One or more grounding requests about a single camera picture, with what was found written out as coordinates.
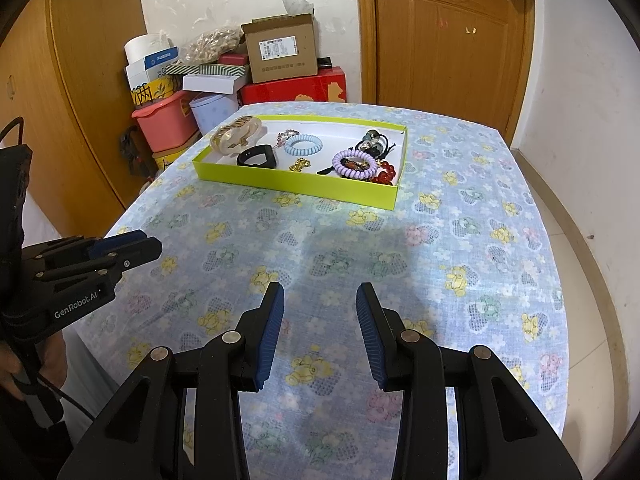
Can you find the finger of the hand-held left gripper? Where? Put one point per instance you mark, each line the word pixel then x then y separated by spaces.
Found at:
pixel 115 242
pixel 140 255

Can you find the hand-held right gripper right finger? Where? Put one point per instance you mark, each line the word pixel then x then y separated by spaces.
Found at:
pixel 372 350

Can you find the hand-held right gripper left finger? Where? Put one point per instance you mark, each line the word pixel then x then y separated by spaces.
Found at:
pixel 265 350

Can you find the black smart wristband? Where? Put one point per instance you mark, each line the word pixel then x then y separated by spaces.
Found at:
pixel 245 158

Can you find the yellow-green tray box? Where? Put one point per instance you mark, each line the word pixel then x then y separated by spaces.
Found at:
pixel 325 130

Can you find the person's left hand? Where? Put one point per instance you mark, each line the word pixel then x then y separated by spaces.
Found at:
pixel 56 360

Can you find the brown bag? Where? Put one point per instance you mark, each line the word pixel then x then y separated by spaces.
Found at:
pixel 131 147

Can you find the yellow carton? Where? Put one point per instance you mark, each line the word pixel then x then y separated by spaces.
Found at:
pixel 167 157

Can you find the blue floral tablecloth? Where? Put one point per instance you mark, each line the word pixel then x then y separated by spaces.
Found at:
pixel 350 240

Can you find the pink plastic bin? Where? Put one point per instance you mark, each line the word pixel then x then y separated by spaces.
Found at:
pixel 165 122

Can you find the clear gold bangle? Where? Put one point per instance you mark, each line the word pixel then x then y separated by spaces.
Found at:
pixel 235 142

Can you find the yellow patterned box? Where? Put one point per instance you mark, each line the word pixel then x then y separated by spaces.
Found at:
pixel 155 92

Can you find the light blue cylindrical container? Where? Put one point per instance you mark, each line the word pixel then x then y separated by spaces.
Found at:
pixel 212 110

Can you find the wooden wardrobe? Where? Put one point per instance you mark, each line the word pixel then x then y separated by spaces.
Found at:
pixel 75 85

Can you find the white flat box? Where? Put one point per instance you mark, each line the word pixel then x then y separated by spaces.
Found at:
pixel 207 83

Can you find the blue white carton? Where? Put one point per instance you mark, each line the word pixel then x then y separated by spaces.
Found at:
pixel 162 60

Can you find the green striped box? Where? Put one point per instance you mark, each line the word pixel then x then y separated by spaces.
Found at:
pixel 200 69

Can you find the white paper roll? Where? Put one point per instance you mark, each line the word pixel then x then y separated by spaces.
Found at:
pixel 142 47

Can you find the small red box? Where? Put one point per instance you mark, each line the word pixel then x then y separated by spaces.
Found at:
pixel 232 59

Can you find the red gift box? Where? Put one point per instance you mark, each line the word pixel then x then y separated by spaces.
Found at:
pixel 290 91

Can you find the clear bag of nuts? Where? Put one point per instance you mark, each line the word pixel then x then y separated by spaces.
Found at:
pixel 212 42

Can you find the brown cardboard box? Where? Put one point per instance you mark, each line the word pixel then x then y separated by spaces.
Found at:
pixel 280 67

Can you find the small black item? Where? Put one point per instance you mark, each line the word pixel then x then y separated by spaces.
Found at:
pixel 325 63

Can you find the white plastic bag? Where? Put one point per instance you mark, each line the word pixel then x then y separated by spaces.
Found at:
pixel 297 5

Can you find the wooden door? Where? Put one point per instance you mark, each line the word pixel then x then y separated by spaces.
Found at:
pixel 440 60

